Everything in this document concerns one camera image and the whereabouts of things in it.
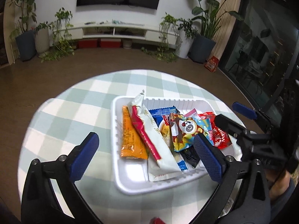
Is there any red snack packet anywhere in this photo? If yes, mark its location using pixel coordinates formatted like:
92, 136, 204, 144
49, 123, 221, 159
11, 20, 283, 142
198, 112, 232, 149

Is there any black snack packet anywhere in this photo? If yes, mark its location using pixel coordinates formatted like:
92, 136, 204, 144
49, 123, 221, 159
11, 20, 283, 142
180, 145, 200, 168

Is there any pink cartoon snack packet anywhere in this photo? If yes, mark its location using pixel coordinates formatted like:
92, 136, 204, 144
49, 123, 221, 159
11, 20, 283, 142
184, 108, 198, 117

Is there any colourful cartoon snack bag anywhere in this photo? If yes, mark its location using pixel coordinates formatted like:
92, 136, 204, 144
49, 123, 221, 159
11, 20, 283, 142
169, 113, 214, 152

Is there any white pouch snack bag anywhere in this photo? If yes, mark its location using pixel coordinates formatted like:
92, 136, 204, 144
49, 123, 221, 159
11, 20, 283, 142
127, 91, 182, 182

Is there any orange wafer snack packet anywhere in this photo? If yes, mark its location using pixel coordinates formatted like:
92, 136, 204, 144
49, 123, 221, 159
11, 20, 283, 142
120, 106, 148, 160

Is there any blue roll cake packet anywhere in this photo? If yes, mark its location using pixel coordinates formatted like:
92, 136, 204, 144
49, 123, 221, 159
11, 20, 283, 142
149, 106, 188, 171

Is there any small red candy packet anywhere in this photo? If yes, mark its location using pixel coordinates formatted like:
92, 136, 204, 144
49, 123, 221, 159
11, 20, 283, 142
150, 217, 166, 224

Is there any person's right hand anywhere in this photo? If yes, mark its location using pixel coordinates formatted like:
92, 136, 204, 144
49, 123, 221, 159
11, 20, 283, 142
265, 169, 291, 200

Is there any green checked tablecloth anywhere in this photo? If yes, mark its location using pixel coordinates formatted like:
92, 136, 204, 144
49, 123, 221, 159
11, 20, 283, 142
18, 70, 238, 223

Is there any red box on floor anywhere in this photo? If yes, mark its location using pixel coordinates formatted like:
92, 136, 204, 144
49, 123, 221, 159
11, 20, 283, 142
204, 56, 219, 72

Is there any white plastic tray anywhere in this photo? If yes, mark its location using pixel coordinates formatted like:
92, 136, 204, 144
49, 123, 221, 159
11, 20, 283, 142
110, 96, 242, 195

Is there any tall plant dark pot right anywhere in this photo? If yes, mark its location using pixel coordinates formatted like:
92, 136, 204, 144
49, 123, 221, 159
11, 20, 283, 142
190, 0, 243, 64

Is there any tall plant dark pot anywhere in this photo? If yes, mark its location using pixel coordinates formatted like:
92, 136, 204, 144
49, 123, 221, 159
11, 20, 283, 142
10, 0, 37, 62
190, 0, 243, 64

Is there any plant in white pot right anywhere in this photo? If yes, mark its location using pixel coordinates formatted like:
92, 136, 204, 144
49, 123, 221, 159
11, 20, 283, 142
176, 18, 198, 59

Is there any trailing vine plant right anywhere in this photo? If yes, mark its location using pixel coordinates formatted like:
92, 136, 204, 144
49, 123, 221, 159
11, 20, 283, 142
141, 13, 178, 63

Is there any trailing vine plant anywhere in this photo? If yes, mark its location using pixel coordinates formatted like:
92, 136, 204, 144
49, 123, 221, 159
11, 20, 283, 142
141, 13, 178, 63
40, 7, 75, 62

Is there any white tv cabinet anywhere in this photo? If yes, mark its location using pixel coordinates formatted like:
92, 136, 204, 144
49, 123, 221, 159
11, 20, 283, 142
50, 22, 181, 47

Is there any red storage box left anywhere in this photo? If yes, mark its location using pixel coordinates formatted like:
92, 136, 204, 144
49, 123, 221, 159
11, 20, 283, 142
78, 38, 98, 49

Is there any red storage box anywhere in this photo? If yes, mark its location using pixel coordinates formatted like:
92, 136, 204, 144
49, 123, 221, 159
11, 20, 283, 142
78, 38, 98, 49
99, 38, 122, 48

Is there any red storage box right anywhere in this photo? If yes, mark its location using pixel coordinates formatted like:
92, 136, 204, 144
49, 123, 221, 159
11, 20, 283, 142
99, 38, 122, 48

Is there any trailing vine plant left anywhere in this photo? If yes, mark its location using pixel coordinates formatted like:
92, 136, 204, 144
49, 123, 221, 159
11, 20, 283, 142
40, 7, 75, 62

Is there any plant in white ribbed pot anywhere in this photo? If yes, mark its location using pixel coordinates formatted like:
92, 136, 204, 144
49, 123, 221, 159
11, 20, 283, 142
34, 22, 50, 55

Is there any tall plant dark pot left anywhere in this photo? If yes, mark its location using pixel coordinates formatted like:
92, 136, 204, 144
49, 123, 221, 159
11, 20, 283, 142
10, 0, 37, 62

